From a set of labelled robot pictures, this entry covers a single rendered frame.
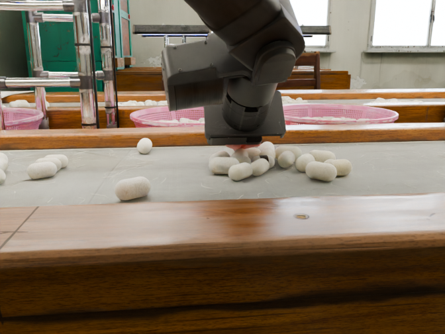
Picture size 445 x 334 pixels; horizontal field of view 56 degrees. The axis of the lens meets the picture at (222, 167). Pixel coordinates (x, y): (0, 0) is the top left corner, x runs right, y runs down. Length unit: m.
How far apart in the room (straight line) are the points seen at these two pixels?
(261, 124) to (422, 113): 0.70
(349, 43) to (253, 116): 5.41
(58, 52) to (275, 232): 3.09
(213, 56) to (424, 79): 5.94
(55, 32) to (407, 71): 4.46
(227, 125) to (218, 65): 0.13
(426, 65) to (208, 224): 6.06
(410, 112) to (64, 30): 2.62
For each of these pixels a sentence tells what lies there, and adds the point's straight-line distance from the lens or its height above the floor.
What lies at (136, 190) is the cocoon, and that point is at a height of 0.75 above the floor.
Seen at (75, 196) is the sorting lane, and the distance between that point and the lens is 0.47.
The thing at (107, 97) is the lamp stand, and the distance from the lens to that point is 0.98.
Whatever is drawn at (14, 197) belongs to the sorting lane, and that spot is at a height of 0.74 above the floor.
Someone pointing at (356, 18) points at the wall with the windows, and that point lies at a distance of 5.92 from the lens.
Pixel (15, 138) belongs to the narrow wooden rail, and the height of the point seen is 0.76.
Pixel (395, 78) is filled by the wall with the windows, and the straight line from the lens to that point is 6.14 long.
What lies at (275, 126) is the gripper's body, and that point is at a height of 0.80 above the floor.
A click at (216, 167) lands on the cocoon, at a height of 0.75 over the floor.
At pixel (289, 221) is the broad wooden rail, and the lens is 0.32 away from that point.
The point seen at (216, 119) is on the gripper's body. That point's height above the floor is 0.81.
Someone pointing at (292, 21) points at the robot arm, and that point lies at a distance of 0.38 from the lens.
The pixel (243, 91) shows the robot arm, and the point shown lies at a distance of 0.46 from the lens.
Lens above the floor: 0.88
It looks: 15 degrees down
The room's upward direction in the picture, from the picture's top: straight up
